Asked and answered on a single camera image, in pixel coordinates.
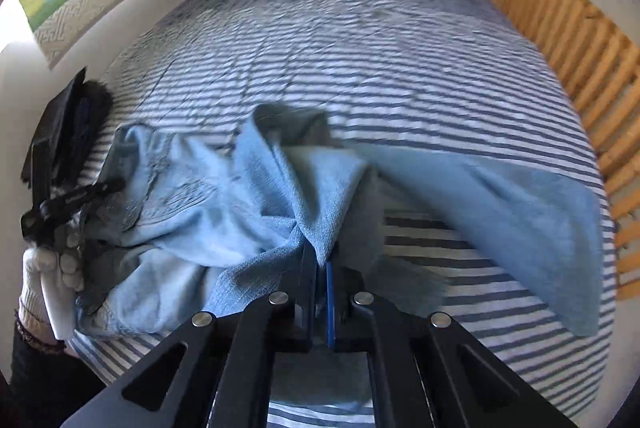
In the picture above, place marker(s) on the black sleeved left forearm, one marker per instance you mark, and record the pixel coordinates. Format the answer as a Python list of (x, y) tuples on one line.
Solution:
[(47, 385)]

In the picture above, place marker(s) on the wooden slatted bed rail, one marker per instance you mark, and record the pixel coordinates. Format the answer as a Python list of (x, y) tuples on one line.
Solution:
[(598, 66)]

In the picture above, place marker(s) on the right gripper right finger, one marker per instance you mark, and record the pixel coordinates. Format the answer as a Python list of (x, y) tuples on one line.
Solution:
[(345, 328)]

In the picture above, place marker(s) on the blue white striped bedspread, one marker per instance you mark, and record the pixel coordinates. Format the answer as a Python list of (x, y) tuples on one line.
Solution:
[(448, 76)]

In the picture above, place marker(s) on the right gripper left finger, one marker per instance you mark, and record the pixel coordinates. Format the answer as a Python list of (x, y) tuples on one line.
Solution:
[(300, 283)]

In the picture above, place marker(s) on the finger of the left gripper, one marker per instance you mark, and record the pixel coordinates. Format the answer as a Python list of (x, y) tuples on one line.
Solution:
[(68, 204)]

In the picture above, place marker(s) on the white gloved left hand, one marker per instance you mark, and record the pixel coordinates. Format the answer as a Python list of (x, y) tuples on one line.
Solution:
[(50, 283)]

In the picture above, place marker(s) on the light blue denim jeans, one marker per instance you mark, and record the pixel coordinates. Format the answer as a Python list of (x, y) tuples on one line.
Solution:
[(196, 229)]

